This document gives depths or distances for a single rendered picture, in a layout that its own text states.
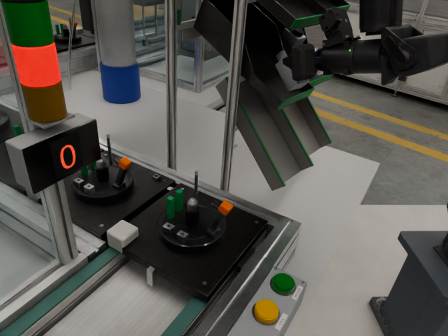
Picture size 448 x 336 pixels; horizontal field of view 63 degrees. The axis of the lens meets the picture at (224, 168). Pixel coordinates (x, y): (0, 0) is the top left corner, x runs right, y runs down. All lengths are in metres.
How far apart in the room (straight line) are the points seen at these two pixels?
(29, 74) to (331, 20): 0.48
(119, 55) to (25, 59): 1.04
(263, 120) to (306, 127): 0.19
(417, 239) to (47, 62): 0.65
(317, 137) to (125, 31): 0.84
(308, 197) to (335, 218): 0.10
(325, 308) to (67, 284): 0.50
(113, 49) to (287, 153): 0.86
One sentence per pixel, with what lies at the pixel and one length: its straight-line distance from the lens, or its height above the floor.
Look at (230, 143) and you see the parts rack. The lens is 0.86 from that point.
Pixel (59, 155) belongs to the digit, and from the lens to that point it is 0.57.
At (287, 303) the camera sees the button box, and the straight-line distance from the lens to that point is 0.69.
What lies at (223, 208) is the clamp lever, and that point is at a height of 1.07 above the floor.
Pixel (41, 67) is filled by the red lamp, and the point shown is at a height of 1.34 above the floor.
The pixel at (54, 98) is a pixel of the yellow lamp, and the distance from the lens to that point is 0.54.
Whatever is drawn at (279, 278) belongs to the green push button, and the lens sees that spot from 0.71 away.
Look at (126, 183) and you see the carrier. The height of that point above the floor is 0.99.
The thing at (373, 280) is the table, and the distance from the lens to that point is 0.93.
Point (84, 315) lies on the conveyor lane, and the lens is 0.73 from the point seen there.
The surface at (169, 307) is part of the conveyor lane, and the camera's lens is 0.72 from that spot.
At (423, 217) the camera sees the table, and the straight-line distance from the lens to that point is 1.18.
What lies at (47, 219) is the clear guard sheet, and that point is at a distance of 0.69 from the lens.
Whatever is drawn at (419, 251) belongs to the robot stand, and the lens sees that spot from 0.72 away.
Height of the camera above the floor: 1.49
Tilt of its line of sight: 33 degrees down
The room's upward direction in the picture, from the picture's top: 5 degrees clockwise
